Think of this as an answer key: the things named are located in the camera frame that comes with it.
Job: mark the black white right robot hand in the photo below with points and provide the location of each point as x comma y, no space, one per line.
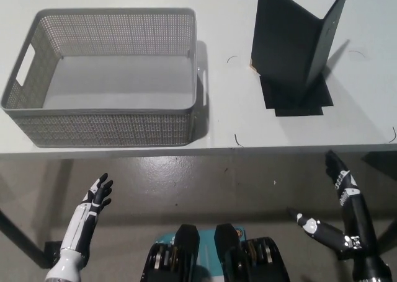
356,220

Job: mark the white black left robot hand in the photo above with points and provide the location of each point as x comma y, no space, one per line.
81,229

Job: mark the black notebook with brass corners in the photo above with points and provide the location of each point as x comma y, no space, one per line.
285,46

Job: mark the black teal robot torso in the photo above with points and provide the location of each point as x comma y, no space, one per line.
217,257

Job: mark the black table leg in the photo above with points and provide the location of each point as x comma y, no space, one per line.
387,235
21,235

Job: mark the black table foot plate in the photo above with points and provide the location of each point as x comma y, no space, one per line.
51,252

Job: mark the grey perforated plastic basket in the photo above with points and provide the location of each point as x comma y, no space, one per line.
102,127

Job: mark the black tape patch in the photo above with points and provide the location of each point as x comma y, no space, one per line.
294,111

